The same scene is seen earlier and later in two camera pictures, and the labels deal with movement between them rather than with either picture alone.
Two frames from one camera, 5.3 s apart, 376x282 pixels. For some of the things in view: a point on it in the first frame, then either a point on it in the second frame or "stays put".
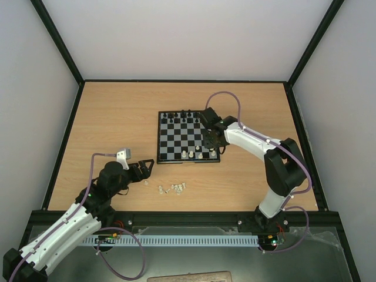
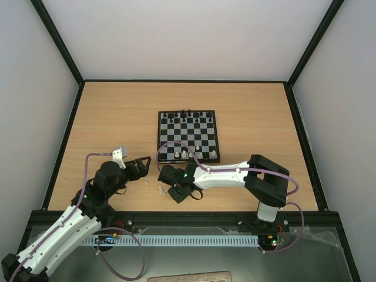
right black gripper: x=212 y=136 → x=164 y=174
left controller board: x=106 y=239 stays put
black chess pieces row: x=183 y=117 stays put
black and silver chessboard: x=180 y=138 stays put
